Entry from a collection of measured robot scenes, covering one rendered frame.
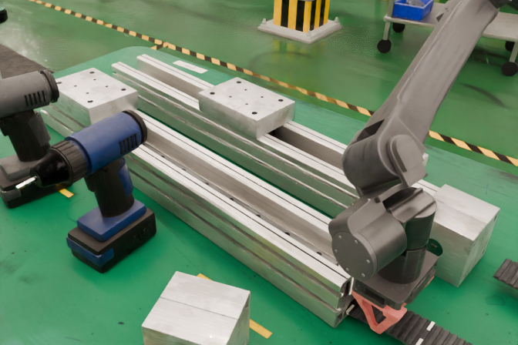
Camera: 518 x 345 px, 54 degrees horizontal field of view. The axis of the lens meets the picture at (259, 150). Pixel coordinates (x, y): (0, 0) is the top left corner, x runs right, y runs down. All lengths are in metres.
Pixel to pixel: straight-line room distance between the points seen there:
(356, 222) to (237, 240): 0.29
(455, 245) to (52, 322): 0.57
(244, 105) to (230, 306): 0.46
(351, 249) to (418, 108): 0.20
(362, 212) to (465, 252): 0.28
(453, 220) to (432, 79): 0.23
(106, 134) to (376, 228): 0.38
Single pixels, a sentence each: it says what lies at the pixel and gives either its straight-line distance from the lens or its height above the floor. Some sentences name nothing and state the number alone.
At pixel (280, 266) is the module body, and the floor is 0.83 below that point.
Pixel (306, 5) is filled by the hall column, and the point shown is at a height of 0.25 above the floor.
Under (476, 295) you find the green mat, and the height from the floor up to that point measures 0.78.
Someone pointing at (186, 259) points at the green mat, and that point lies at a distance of 0.82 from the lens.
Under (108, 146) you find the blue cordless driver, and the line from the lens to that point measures 0.72.
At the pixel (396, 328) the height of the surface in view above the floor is 0.81.
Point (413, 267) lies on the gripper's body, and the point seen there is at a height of 0.92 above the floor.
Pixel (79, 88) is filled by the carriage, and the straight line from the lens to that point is 1.08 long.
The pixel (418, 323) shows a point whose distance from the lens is 0.73.
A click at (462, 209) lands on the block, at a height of 0.87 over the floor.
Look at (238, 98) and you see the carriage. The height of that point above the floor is 0.90.
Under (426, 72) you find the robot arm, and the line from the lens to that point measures 0.68.
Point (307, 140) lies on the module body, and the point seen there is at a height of 0.86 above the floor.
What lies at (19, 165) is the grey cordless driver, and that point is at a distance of 0.97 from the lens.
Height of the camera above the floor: 1.35
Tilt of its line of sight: 33 degrees down
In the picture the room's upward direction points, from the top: 2 degrees clockwise
